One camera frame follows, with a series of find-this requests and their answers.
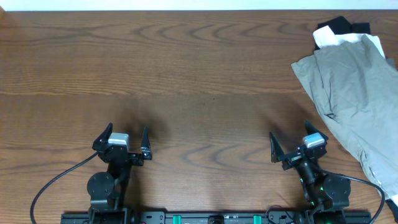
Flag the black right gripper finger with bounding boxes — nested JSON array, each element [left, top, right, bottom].
[[269, 132, 285, 163], [304, 120, 329, 141]]

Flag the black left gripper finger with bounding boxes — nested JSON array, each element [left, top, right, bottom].
[[92, 123, 113, 152], [141, 126, 152, 160]]

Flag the khaki grey shorts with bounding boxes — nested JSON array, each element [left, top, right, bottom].
[[292, 36, 397, 200]]

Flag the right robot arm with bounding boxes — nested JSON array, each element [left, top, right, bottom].
[[269, 121, 351, 223]]

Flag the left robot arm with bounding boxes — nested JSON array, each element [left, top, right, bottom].
[[87, 123, 152, 224]]

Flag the white shirt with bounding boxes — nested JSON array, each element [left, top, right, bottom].
[[313, 26, 386, 58]]

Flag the dark grey garment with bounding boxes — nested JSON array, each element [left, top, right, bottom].
[[386, 58, 396, 69]]

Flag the black garment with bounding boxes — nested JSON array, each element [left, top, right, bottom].
[[315, 16, 371, 50]]

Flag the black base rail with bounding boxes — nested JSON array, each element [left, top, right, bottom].
[[60, 209, 372, 224]]

